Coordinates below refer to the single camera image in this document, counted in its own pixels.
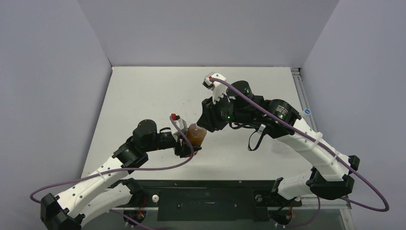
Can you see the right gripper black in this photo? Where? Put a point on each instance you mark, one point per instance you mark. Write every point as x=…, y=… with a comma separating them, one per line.
x=209, y=113

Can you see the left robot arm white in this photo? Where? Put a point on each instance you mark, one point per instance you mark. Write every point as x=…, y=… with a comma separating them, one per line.
x=108, y=186

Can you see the tea bottle red label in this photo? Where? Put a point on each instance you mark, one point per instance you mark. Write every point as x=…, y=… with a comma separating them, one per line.
x=196, y=135

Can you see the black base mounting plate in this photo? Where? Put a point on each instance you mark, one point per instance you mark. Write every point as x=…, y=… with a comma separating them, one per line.
x=200, y=200

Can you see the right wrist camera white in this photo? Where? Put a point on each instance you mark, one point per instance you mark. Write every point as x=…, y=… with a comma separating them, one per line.
x=218, y=89

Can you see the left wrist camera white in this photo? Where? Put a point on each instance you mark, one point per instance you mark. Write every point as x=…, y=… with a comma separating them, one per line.
x=177, y=126

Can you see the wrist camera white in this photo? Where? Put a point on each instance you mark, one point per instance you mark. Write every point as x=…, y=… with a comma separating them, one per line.
x=177, y=126
x=218, y=89

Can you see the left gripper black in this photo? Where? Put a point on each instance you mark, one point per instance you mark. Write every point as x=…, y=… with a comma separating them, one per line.
x=182, y=150

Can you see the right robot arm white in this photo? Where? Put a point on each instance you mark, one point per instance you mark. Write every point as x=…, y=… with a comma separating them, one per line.
x=330, y=175

